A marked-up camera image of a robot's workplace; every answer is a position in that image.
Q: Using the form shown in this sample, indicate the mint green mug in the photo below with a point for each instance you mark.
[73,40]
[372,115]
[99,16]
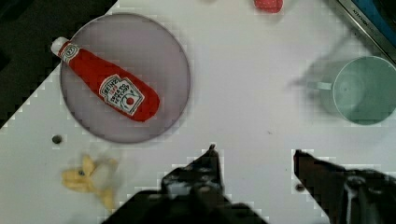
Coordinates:
[361,91]

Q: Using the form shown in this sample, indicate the silver toaster oven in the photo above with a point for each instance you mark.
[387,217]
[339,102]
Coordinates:
[376,19]

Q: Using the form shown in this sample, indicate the yellow plush banana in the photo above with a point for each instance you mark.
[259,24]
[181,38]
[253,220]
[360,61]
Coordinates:
[95,177]

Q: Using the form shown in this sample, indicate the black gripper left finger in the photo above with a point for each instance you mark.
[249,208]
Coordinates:
[204,171]

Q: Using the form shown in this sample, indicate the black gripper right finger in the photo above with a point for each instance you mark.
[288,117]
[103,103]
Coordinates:
[347,196]

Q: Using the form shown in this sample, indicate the red plush ketchup bottle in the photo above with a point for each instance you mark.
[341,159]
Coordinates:
[116,87]

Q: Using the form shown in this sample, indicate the grey round plate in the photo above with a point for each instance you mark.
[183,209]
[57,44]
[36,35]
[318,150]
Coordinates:
[147,50]

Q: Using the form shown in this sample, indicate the red plush strawberry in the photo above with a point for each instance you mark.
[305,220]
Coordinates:
[270,6]

